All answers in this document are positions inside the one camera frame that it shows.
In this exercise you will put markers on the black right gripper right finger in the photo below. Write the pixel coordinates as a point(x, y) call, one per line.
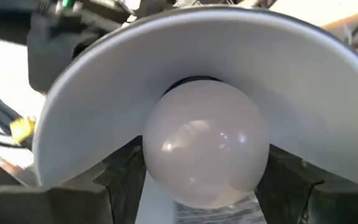
point(322, 205)

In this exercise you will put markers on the black gooseneck desk lamp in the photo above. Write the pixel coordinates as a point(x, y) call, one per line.
point(104, 93)

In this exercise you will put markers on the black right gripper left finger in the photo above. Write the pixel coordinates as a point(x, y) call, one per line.
point(57, 205)

